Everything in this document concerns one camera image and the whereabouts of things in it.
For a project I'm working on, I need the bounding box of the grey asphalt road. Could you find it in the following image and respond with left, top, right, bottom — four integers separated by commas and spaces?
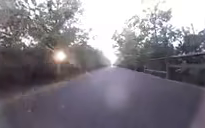
0, 65, 205, 128

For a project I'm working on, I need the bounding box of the row of trees and bushes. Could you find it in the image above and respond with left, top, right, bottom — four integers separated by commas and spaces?
0, 0, 112, 93

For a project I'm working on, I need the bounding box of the gravel and leaf verge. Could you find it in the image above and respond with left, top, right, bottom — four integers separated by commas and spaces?
0, 71, 91, 114

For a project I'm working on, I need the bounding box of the wooden rail fence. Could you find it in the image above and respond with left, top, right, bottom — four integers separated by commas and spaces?
118, 50, 205, 88

